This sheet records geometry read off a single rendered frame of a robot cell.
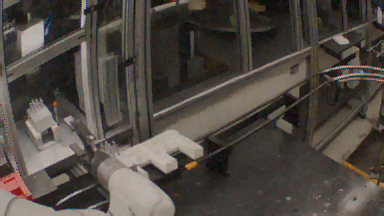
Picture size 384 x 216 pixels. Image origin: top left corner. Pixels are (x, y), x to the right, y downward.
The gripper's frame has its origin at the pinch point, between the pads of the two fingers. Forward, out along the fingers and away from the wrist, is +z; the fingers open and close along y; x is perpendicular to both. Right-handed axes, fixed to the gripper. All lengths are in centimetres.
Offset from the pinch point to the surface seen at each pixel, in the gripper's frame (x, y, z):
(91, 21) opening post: -21.2, 22.9, 22.6
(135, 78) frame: -38.8, -5.2, 21.8
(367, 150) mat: -211, -110, -8
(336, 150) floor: -192, -112, 19
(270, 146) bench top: -85, -44, 3
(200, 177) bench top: -53, -44, 8
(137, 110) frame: -38.8, -16.8, 21.9
